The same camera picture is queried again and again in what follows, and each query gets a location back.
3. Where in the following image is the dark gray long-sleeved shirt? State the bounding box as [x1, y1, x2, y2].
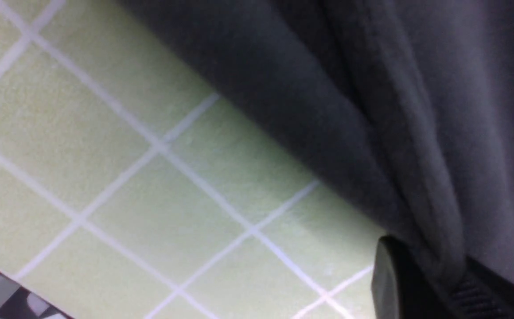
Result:
[121, 0, 514, 287]

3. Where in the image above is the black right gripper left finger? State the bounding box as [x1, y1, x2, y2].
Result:
[371, 236, 454, 319]

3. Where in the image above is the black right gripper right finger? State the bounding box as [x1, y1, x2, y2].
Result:
[450, 258, 514, 319]

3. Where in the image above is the light green checkered tablecloth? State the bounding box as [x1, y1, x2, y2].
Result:
[0, 0, 382, 319]

